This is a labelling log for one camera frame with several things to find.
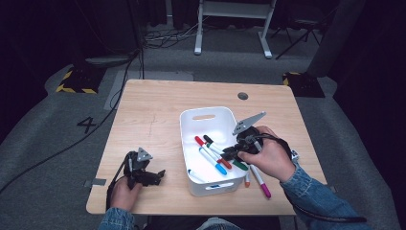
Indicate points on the grey tape strip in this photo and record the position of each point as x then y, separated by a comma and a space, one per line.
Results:
97, 182

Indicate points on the black folding chair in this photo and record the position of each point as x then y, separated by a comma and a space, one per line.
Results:
304, 22

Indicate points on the dark green marker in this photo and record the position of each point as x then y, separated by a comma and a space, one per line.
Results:
241, 165

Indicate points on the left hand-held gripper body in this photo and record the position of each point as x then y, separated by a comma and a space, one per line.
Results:
139, 169

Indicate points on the person's right hand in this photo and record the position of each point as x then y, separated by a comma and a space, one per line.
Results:
273, 159

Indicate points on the white desk frame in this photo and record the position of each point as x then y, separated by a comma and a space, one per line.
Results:
236, 9

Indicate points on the black stand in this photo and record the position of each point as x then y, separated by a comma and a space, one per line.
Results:
135, 25

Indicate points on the orange marker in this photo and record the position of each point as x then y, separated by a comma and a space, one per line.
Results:
247, 183

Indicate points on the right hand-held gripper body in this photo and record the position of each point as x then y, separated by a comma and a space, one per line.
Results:
245, 124

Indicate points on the person's leg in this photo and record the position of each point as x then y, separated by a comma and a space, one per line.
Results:
217, 224

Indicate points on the white plastic bin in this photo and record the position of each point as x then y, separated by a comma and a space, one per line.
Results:
220, 126

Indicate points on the grey stand base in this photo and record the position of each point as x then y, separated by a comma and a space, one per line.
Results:
108, 60

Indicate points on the grey column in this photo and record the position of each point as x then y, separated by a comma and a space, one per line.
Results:
338, 35

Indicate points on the red marker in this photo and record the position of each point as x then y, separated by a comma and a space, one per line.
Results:
199, 140
226, 164

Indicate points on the yellow black striped base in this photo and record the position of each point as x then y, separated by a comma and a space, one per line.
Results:
304, 85
83, 80

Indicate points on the magenta marker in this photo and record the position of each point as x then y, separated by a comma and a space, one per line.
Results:
266, 191

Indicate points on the dark blue marker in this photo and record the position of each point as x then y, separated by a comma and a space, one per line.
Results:
195, 174

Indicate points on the person's left hand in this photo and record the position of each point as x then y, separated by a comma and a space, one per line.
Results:
123, 198

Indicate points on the grey table grommet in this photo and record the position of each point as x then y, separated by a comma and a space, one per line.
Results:
243, 96

